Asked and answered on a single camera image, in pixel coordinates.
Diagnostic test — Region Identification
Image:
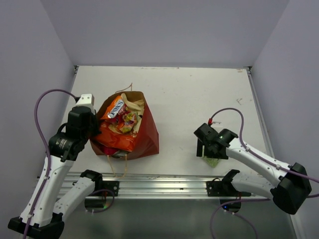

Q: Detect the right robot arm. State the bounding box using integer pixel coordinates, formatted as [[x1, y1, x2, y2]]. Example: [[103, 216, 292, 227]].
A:
[[194, 123, 312, 215]]

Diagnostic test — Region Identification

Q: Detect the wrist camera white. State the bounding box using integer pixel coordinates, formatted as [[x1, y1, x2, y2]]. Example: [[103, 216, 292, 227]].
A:
[[75, 94, 94, 106], [208, 119, 223, 128]]

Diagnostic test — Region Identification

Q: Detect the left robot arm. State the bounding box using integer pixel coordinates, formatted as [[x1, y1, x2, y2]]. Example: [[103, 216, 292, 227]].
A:
[[8, 106, 104, 239]]

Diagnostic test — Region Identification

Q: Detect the pink REAL chips bag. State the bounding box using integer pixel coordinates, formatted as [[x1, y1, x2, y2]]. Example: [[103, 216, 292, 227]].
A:
[[101, 146, 119, 156]]

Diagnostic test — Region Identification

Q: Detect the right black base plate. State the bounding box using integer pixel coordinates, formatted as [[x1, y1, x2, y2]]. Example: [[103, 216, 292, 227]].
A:
[[205, 178, 252, 197]]

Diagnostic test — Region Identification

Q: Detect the orange yellow candy packet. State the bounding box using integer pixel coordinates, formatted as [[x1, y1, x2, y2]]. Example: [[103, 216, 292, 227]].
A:
[[101, 93, 139, 134]]

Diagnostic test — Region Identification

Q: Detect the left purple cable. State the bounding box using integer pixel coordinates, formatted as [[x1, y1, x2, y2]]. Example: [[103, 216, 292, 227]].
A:
[[23, 89, 80, 239]]

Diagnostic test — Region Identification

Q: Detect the orange beige chips bag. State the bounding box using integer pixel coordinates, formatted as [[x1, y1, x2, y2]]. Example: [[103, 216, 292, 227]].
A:
[[94, 94, 145, 152]]

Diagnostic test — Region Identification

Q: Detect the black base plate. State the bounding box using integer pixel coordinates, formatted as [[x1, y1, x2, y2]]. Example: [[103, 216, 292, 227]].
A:
[[205, 178, 252, 197], [89, 181, 120, 199]]

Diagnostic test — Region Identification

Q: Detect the aluminium mounting rail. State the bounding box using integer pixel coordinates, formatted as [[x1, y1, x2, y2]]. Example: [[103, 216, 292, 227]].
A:
[[37, 173, 297, 200]]

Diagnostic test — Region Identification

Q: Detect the green small sachet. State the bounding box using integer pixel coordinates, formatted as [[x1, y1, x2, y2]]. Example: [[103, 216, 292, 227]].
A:
[[202, 147, 219, 168]]

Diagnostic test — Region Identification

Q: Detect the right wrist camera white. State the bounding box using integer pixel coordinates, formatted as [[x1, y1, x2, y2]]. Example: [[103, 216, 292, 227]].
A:
[[208, 119, 223, 128]]

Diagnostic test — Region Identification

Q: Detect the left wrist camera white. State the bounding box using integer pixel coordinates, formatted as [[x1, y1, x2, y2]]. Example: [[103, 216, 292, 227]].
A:
[[75, 94, 94, 106]]

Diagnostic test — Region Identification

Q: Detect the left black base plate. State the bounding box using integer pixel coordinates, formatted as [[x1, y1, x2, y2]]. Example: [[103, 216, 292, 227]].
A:
[[89, 181, 120, 199]]

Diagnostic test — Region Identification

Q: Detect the red paper bag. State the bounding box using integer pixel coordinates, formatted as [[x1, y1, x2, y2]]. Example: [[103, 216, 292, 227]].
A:
[[89, 83, 160, 179]]

